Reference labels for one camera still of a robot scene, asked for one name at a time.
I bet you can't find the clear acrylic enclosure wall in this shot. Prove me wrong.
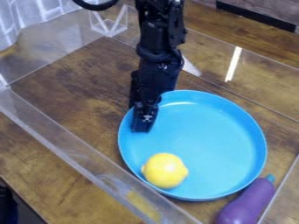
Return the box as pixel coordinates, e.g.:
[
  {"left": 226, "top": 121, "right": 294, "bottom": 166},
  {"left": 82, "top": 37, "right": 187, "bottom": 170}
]
[{"left": 0, "top": 3, "right": 299, "bottom": 224}]

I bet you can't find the blue round plate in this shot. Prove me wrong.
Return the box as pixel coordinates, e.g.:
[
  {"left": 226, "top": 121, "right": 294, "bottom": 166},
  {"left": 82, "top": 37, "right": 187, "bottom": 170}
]
[{"left": 118, "top": 90, "right": 267, "bottom": 201}]

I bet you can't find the black bar in background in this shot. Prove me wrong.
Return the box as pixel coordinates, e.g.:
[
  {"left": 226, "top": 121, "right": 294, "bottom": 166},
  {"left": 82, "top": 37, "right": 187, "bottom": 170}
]
[{"left": 217, "top": 0, "right": 297, "bottom": 33}]

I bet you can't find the white patterned curtain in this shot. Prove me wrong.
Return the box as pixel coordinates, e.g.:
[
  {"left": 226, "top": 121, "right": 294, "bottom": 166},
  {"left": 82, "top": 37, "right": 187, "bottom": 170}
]
[{"left": 0, "top": 0, "right": 82, "bottom": 52}]

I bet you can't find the black cable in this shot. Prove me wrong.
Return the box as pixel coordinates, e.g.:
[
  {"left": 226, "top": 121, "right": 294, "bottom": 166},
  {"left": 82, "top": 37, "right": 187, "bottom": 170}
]
[{"left": 71, "top": 0, "right": 120, "bottom": 12}]

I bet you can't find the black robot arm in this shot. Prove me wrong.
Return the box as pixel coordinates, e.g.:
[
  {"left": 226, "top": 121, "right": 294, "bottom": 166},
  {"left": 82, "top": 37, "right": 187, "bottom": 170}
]
[{"left": 128, "top": 0, "right": 187, "bottom": 132}]

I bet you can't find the purple toy eggplant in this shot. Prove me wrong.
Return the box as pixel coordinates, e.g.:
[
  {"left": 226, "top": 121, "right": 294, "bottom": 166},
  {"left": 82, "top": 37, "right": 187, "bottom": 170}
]
[{"left": 217, "top": 174, "right": 277, "bottom": 224}]

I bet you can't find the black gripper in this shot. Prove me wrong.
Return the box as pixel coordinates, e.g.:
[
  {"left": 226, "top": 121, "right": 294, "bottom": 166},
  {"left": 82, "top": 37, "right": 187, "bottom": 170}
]
[{"left": 128, "top": 45, "right": 185, "bottom": 132}]

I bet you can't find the yellow toy lemon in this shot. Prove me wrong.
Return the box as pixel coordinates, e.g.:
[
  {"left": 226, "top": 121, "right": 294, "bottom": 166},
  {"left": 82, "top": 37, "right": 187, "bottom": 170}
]
[{"left": 142, "top": 153, "right": 190, "bottom": 189}]

